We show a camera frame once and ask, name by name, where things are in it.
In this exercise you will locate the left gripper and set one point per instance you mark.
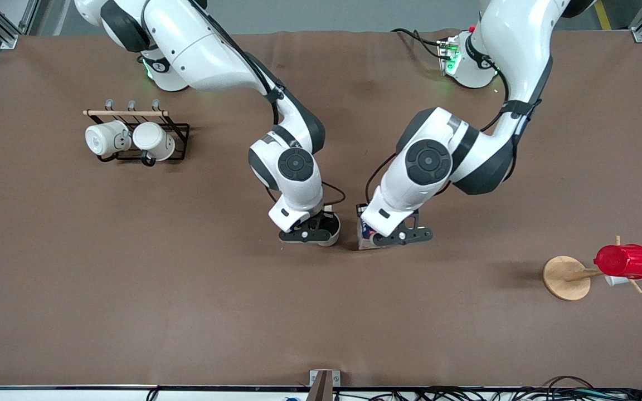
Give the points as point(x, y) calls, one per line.
point(359, 207)

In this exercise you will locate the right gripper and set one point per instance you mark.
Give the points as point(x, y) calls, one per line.
point(327, 223)

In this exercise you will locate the white mug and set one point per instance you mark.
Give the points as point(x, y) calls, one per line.
point(103, 139)
point(154, 139)
point(331, 243)

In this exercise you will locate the blue milk carton green cap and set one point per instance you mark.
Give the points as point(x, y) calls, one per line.
point(363, 238)

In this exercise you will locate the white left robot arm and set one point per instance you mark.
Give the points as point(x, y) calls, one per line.
point(521, 39)

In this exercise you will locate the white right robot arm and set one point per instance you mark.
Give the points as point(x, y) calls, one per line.
point(198, 44)

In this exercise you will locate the small white cup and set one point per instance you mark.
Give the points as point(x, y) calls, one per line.
point(615, 281)

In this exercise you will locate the red plastic cup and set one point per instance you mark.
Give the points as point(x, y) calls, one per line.
point(625, 262)

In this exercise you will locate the brown table cover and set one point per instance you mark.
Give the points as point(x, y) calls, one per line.
point(187, 306)

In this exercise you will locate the wooden mug tree stand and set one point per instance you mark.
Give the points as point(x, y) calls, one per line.
point(563, 278)

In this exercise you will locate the metal table edge bracket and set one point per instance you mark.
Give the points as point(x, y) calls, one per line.
point(324, 384)

